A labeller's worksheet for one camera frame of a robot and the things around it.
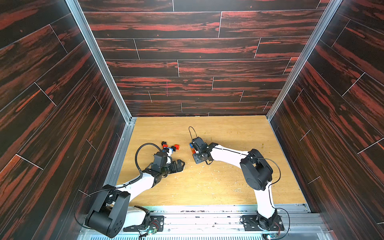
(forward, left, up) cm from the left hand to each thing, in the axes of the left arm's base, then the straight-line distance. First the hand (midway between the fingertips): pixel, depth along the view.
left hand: (180, 164), depth 89 cm
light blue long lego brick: (+4, +7, +11) cm, 14 cm away
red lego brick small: (+16, +12, -3) cm, 20 cm away
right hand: (+9, -13, -4) cm, 17 cm away
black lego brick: (+19, +13, -4) cm, 23 cm away
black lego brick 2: (+14, +5, -3) cm, 15 cm away
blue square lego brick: (+3, -7, +16) cm, 18 cm away
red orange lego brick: (+15, +3, -3) cm, 16 cm away
